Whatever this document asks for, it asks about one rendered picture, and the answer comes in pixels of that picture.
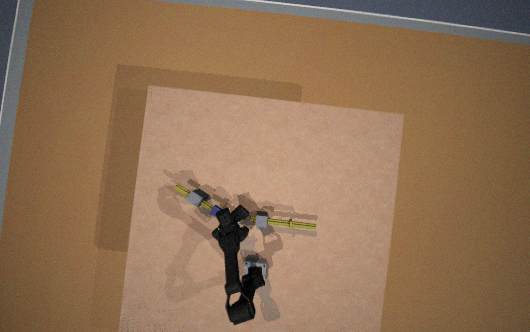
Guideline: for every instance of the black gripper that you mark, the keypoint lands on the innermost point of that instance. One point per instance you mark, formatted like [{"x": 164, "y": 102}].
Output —
[{"x": 238, "y": 214}]

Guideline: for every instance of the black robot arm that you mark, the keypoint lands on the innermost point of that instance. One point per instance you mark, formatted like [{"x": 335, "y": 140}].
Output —
[{"x": 243, "y": 309}]

